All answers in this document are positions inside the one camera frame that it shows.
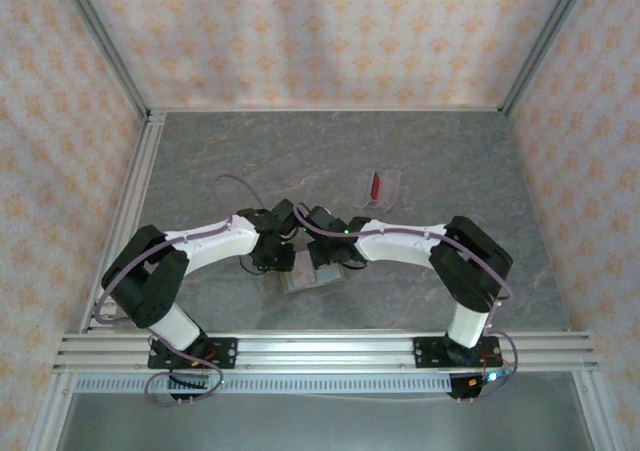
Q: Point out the clear acrylic card stand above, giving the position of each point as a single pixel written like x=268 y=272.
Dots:
x=392 y=186

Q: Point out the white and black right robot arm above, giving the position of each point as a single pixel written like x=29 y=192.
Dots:
x=400 y=248

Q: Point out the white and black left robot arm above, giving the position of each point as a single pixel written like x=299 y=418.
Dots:
x=215 y=248

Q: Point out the grey metal panel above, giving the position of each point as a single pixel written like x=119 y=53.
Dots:
x=325 y=426

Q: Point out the patterned fabric backdrop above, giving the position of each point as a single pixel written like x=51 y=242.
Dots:
x=425 y=21
x=600 y=171
x=40 y=171

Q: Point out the wide aluminium mounting rail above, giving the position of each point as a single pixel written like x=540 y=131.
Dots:
x=325 y=353

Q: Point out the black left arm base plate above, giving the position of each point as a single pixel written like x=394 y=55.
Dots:
x=227 y=353

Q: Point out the thin aluminium back rail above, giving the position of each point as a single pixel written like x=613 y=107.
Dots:
x=325 y=109

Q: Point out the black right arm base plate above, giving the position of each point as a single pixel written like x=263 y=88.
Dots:
x=425 y=353

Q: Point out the aluminium side rail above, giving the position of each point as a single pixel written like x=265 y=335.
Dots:
x=148 y=146

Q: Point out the aluminium frame post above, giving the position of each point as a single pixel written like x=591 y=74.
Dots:
x=544 y=46
x=107 y=46

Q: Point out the aluminium frame leg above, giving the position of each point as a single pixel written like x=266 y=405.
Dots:
x=600 y=411
x=52 y=421

